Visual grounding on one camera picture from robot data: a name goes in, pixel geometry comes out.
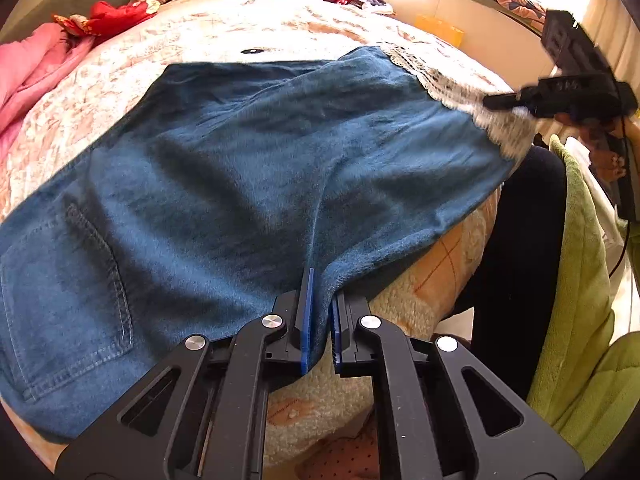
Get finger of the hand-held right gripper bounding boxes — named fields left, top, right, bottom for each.
left=482, top=87, right=538, bottom=117

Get pink quilt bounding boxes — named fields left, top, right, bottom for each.
left=0, top=22, right=96, bottom=161

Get blue denim pants lace trim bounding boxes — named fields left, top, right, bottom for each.
left=0, top=42, right=535, bottom=443

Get person's right hand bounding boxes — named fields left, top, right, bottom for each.
left=555, top=110, right=628, bottom=186

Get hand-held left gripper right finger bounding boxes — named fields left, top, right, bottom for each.
left=330, top=292, right=586, bottom=480

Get person's black-clad leg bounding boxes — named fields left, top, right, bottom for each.
left=440, top=145, right=568, bottom=401

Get person's green fleece jacket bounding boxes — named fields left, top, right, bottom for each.
left=527, top=135, right=640, bottom=466

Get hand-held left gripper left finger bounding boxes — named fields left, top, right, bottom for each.
left=55, top=267, right=317, bottom=480

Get red floral cloth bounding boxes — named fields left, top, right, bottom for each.
left=52, top=0, right=161, bottom=36

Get orange box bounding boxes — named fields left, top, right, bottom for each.
left=415, top=15, right=466, bottom=48

